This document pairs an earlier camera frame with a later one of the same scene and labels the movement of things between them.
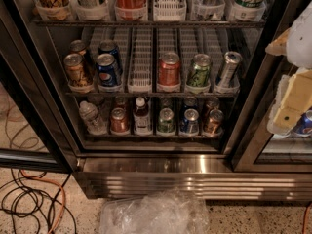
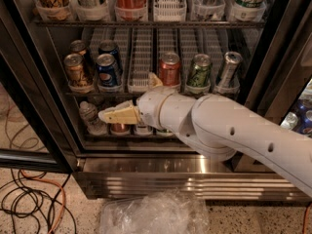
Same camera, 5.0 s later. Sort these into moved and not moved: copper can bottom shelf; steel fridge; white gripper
Moved: white gripper
Not moved: steel fridge; copper can bottom shelf
